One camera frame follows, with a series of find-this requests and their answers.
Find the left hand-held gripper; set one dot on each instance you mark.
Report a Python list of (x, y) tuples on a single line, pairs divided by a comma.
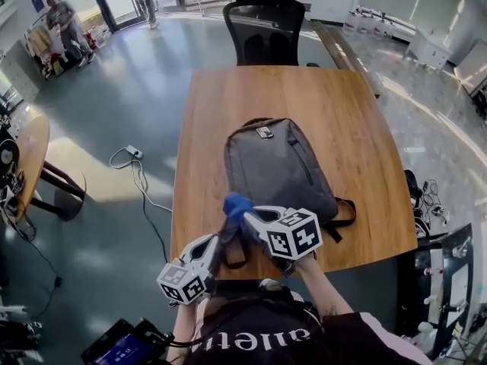
[(182, 283)]

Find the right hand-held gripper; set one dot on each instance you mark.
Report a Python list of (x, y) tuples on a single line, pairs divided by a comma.
[(295, 234)]

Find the blue cloth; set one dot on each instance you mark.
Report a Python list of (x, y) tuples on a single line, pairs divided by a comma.
[(236, 204)]

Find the grey backpack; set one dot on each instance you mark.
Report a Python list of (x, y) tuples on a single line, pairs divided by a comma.
[(266, 165)]

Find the person's left forearm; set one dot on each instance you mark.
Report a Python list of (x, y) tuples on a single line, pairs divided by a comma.
[(186, 333)]

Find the person's right forearm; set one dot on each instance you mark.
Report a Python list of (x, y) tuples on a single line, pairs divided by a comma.
[(323, 291)]

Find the person's black printed shirt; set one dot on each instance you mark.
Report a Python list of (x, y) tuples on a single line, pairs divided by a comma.
[(266, 337)]

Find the black screen device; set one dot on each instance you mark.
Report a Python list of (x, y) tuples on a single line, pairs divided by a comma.
[(118, 348)]

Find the black equipment rack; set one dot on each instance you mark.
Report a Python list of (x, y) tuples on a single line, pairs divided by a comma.
[(422, 280)]

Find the long wooden bench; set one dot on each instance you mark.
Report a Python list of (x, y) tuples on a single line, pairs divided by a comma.
[(342, 51)]

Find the black mesh office chair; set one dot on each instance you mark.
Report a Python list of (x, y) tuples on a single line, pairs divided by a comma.
[(264, 25)]

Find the round wooden table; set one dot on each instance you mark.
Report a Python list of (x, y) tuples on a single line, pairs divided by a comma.
[(34, 154)]

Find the black oval device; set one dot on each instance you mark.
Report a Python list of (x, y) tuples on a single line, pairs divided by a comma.
[(7, 154)]

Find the row of clear bottles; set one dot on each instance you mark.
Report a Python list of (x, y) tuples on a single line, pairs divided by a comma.
[(367, 21)]

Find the white cabinet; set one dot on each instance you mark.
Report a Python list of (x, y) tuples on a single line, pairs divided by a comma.
[(430, 51)]

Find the red white containers pile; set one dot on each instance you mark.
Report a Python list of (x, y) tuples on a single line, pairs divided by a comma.
[(95, 37)]

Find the white leaning panel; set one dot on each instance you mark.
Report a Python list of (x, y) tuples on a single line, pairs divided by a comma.
[(473, 70)]

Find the grey metal locker cabinet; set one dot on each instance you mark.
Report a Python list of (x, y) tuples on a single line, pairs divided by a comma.
[(15, 74)]

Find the blue wall sign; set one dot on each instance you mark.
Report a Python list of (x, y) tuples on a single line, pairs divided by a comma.
[(37, 3)]

